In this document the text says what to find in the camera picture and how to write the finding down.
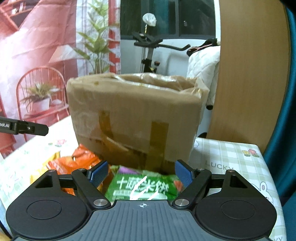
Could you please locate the white quilted blanket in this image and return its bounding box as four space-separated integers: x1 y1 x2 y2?
187 46 221 106

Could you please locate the dark window frame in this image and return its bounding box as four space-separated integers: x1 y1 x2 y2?
120 0 216 40

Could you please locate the wooden headboard panel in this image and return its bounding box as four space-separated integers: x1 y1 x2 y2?
208 1 290 152

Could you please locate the orange snack packet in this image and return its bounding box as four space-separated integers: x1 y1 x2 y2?
47 143 105 196

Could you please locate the black exercise bike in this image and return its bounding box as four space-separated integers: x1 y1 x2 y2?
131 31 220 75

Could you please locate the white plastic bag on bike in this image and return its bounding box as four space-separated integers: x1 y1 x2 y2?
142 13 157 27

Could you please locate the taped brown cardboard box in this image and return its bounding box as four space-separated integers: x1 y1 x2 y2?
66 73 209 173

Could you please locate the green rice cracker packet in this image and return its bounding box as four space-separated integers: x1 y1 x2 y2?
105 166 184 202

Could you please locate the red printed backdrop cloth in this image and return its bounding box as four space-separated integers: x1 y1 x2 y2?
0 0 122 159

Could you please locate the yellow snack packet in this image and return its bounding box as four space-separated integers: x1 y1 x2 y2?
37 152 60 177

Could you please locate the teal curtain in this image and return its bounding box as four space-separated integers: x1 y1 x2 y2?
262 4 296 207

